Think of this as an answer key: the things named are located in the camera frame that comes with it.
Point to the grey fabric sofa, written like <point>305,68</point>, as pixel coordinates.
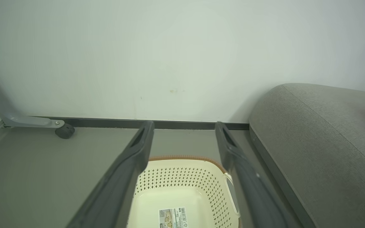
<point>322,152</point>

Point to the dark wall baseboard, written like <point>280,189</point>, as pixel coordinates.
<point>182,124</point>

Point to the grey metal frame leg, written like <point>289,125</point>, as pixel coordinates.
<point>11,117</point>

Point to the cream perforated laundry basket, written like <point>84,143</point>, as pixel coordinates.
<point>182,190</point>

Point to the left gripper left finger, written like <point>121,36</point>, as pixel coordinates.
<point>119,186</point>

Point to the printed label sticker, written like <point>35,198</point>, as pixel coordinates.
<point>173,218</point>

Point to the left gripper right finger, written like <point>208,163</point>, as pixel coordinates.
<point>249,186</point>

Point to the black caster wheel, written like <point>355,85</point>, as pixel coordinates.
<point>64,131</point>

